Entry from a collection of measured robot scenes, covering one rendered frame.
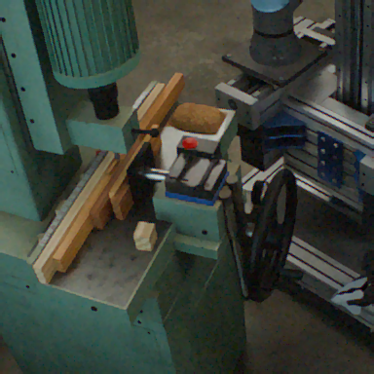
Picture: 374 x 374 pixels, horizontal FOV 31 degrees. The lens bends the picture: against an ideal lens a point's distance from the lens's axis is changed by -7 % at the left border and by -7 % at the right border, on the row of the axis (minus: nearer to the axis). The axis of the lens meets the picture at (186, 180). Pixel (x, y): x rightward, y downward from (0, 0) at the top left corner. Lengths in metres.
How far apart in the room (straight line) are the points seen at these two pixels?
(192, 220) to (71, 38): 0.44
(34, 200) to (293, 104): 0.79
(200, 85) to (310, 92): 1.36
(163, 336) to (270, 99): 0.76
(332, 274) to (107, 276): 0.99
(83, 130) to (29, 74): 0.18
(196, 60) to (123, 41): 2.24
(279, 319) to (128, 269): 1.07
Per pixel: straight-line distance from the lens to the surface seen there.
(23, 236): 1.63
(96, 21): 1.23
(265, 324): 2.35
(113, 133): 1.42
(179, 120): 1.64
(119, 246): 1.41
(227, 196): 1.37
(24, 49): 1.35
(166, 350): 1.61
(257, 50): 1.97
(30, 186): 1.57
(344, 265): 2.23
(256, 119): 1.95
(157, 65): 3.51
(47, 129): 1.46
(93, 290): 1.35
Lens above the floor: 1.93
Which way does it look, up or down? 43 degrees down
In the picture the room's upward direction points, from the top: 9 degrees counter-clockwise
